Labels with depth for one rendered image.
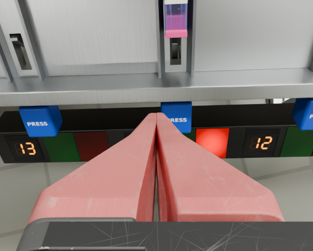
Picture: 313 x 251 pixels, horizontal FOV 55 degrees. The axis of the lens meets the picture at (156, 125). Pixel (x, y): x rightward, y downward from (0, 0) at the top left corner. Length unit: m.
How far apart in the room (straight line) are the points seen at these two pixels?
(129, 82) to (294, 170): 0.84
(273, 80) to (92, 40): 0.13
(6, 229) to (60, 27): 0.91
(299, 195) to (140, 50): 0.86
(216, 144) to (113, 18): 0.14
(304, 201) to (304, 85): 0.82
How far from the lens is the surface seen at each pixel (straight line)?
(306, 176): 1.03
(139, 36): 0.22
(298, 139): 0.30
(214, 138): 0.28
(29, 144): 0.31
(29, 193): 1.04
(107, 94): 0.21
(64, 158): 0.31
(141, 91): 0.21
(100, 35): 0.22
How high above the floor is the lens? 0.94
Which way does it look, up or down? 83 degrees down
